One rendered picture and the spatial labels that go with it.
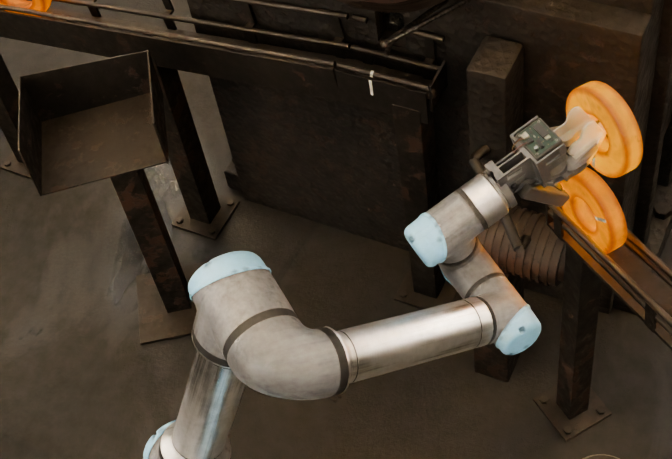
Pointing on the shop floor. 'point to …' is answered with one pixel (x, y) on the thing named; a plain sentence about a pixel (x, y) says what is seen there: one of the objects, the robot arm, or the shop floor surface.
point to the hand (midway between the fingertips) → (604, 121)
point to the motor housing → (533, 263)
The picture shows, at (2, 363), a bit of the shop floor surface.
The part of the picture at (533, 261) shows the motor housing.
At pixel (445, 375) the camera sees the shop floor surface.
